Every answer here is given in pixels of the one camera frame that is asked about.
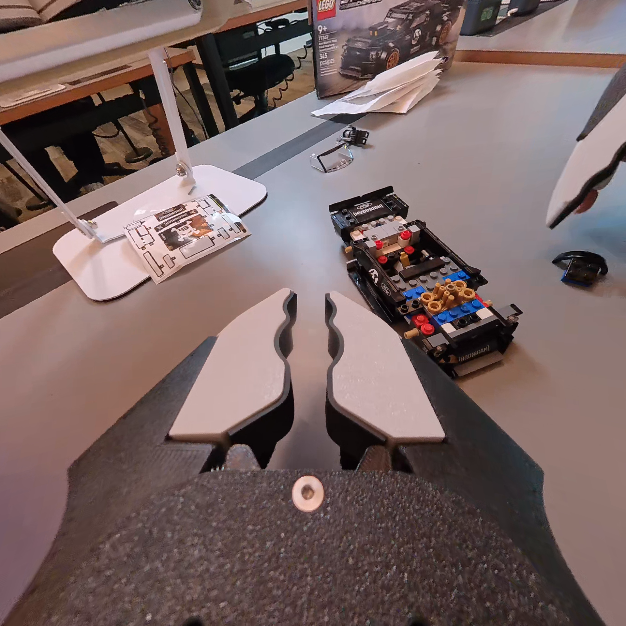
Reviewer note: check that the book stand with white base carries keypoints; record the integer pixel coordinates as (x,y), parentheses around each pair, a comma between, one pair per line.
(98,274)

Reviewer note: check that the black device with green display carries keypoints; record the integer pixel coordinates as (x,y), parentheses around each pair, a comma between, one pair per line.
(481,17)

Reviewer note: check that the black and white sticker sheet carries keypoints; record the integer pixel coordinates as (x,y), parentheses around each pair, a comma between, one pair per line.
(161,254)

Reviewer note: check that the wooden desk with black legs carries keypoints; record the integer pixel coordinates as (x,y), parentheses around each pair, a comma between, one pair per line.
(98,78)

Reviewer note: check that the black office chair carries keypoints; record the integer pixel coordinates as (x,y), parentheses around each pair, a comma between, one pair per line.
(259,68)

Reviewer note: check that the transparent lego windshield piece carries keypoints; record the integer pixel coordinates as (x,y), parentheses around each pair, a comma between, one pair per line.
(342,164)

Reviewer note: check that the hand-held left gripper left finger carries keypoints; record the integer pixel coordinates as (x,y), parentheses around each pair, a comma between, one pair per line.
(230,391)

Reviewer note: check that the partly built lego car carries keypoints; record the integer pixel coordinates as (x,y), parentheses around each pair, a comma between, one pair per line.
(420,274)

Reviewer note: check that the black lego wheel arch piece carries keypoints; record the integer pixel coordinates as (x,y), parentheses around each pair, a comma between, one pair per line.
(582,271)

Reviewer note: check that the instruction booklet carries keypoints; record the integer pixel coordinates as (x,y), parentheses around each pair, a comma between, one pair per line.
(29,12)

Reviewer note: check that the black lego panel piece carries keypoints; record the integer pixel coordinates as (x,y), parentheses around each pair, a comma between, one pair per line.
(354,134)

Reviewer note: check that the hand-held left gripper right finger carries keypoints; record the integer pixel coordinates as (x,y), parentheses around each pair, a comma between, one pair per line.
(386,391)

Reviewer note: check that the white paper sheets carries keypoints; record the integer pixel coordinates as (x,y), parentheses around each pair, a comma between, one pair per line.
(391,93)

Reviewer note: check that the lego set box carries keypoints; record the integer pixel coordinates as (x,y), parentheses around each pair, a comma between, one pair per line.
(391,44)

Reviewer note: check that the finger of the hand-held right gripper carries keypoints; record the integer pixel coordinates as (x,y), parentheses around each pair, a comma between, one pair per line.
(582,181)
(614,176)

